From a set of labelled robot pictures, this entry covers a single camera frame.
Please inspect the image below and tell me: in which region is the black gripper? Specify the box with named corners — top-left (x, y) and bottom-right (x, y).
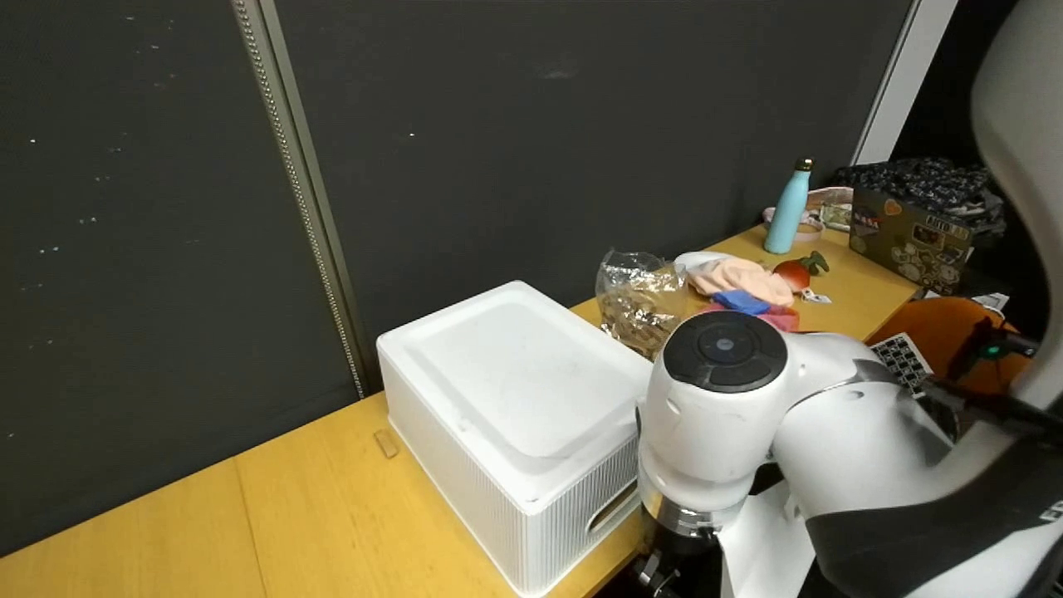
top-left (630, 527), bottom-right (723, 598)

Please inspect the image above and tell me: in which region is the black crumpled bag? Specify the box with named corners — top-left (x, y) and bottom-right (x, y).
top-left (832, 157), bottom-right (1008, 242)

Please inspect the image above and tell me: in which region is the white plastic storage box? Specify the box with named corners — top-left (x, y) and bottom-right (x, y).
top-left (374, 279), bottom-right (656, 598)

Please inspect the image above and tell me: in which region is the blue cloth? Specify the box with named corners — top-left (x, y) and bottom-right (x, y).
top-left (711, 288), bottom-right (775, 323)

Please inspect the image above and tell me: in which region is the peach cloth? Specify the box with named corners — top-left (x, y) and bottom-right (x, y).
top-left (692, 257), bottom-right (797, 312)

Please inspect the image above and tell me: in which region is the white cloth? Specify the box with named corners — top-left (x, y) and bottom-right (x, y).
top-left (671, 248), bottom-right (735, 293)

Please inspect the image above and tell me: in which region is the red strawberry toy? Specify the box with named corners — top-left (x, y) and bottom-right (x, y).
top-left (769, 248), bottom-right (832, 309)

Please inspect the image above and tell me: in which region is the teal water bottle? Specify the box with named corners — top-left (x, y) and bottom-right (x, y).
top-left (761, 157), bottom-right (816, 260)

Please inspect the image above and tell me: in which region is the black device green light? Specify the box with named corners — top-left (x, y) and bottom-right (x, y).
top-left (957, 323), bottom-right (1044, 380)

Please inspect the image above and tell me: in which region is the clear packaged item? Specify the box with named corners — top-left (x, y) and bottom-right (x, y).
top-left (761, 183), bottom-right (855, 238)

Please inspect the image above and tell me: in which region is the patterned cardboard box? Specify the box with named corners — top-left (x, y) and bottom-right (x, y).
top-left (845, 190), bottom-right (975, 297)

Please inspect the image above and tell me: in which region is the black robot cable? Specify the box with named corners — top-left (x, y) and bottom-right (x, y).
top-left (872, 359), bottom-right (1063, 438)

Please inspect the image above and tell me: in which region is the white wall strip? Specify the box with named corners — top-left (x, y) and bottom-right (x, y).
top-left (852, 0), bottom-right (962, 170)

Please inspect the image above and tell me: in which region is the grey metal wall strip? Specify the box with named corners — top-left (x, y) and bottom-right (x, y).
top-left (228, 0), bottom-right (373, 396)

